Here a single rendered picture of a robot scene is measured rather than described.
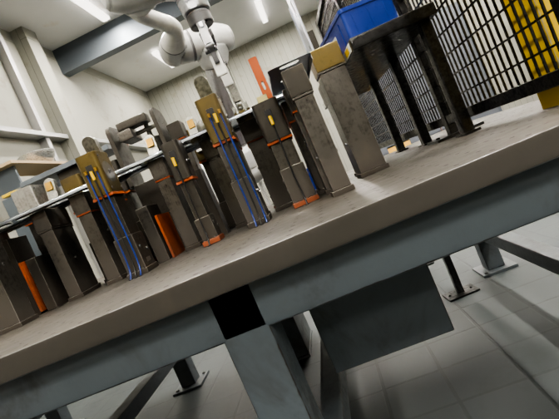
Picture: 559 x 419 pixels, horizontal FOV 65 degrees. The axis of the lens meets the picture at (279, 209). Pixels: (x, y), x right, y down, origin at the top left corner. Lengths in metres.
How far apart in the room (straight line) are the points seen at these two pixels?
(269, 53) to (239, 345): 10.87
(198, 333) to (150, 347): 0.08
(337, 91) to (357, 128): 0.11
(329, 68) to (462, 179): 0.66
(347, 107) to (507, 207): 0.62
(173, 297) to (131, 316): 0.07
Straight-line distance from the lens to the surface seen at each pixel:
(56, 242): 1.47
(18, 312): 1.40
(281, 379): 0.71
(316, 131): 0.94
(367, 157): 1.19
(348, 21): 1.36
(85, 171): 1.23
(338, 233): 0.60
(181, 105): 11.66
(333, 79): 1.20
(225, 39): 1.99
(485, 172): 0.63
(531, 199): 0.70
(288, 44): 11.44
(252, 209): 1.10
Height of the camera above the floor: 0.77
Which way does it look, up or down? 3 degrees down
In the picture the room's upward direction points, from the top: 24 degrees counter-clockwise
